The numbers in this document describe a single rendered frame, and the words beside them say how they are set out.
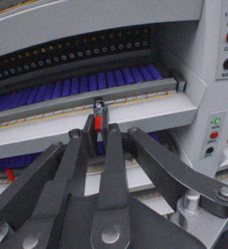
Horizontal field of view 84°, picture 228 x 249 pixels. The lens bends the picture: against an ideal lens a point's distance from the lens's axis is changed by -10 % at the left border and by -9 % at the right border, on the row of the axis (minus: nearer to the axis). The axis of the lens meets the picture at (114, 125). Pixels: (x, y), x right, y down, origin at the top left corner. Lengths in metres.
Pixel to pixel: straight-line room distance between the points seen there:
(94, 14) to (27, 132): 0.23
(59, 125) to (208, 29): 0.29
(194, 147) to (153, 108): 0.14
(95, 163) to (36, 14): 0.34
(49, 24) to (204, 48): 0.23
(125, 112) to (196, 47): 0.17
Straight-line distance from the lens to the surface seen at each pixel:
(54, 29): 0.24
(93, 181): 0.39
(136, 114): 0.26
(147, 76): 0.32
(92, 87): 0.31
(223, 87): 0.31
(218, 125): 0.35
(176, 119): 0.29
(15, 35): 0.25
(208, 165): 0.42
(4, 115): 0.35
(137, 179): 0.38
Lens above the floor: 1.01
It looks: 30 degrees down
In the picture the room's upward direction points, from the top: 10 degrees counter-clockwise
